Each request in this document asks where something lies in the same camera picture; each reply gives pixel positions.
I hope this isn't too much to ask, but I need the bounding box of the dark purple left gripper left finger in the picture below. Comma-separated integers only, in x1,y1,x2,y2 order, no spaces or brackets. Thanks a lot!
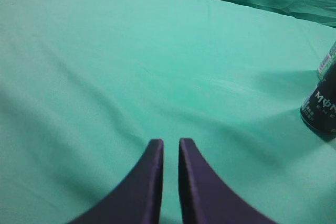
70,139,164,223

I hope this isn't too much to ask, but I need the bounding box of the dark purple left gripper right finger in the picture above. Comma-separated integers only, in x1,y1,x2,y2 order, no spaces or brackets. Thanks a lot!
178,138,275,223

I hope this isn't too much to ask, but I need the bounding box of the green table cloth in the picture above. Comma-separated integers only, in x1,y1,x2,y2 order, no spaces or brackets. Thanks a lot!
1,0,335,223

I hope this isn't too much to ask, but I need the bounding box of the black Monster energy can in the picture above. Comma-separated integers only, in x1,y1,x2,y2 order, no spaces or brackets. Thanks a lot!
300,63,335,139

